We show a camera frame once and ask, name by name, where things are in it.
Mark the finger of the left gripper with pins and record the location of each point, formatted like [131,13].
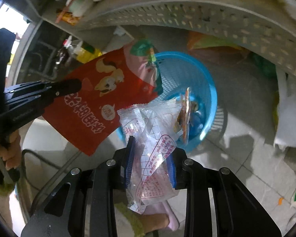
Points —
[62,88]

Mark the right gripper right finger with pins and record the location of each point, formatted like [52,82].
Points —
[217,196]

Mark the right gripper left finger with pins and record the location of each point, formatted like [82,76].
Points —
[63,212]

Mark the red dog snack bag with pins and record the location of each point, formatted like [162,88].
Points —
[113,81]

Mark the blue plastic snack bag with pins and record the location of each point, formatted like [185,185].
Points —
[197,119]

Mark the clear printed plastic wrapper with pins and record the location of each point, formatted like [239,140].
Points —
[155,130]

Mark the blue plastic trash basket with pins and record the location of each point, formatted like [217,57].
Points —
[179,71]

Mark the person left hand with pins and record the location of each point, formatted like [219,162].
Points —
[12,155]

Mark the yellow oil bottle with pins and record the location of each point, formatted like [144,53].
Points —
[84,52]

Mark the grey perforated shelf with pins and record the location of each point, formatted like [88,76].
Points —
[261,26]

